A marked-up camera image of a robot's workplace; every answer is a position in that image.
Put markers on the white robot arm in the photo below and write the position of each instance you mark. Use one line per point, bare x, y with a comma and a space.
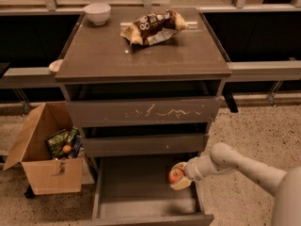
285, 186

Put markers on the red apple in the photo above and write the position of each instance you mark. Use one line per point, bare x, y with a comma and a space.
175, 175

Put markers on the bottom grey open drawer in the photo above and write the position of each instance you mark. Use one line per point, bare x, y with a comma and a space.
135, 191

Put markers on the small orange fruit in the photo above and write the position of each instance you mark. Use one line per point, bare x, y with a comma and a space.
66, 149

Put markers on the top grey drawer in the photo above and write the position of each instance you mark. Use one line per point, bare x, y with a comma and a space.
143, 112

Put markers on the green snack bag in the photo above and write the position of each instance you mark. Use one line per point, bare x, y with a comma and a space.
56, 142

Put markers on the white ceramic bowl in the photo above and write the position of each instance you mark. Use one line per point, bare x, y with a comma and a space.
98, 13

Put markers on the middle grey drawer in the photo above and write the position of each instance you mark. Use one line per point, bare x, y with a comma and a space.
120, 146

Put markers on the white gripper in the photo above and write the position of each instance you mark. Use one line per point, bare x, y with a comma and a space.
191, 171

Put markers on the cardboard box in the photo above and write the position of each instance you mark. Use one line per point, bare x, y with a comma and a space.
45, 174

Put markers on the brown chip bag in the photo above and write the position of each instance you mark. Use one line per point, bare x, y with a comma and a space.
155, 27

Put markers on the blue snack packet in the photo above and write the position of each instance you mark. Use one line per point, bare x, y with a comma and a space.
75, 148

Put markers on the grey drawer cabinet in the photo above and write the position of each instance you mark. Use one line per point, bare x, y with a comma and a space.
100, 65

